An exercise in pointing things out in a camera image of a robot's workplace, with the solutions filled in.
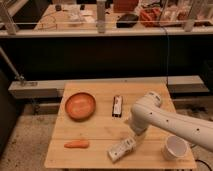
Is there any diagonal metal rod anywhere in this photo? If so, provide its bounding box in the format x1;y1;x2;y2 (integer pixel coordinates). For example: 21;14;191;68
0;46;26;86

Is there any black computer mouse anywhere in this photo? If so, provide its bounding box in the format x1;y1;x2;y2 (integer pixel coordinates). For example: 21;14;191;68
116;13;138;28

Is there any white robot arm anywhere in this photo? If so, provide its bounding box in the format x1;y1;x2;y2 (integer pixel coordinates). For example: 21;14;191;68
129;91;213;152

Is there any orange carrot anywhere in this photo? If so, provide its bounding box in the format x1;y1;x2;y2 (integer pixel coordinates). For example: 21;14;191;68
64;140;89;148

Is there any white paper cup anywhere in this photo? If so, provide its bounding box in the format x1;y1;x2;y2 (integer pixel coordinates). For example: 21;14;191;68
162;135;188;161

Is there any grey metal beam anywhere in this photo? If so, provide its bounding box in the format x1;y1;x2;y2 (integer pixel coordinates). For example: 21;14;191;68
8;75;209;99

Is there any white plastic bottle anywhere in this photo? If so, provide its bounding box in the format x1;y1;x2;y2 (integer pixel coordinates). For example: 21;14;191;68
107;137;136;162

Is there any orange tool on shelf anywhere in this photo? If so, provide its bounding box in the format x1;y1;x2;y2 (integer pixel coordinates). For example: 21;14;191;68
140;8;161;27

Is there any orange ceramic bowl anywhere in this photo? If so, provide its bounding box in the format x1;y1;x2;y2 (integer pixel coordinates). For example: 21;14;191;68
65;92;96;121

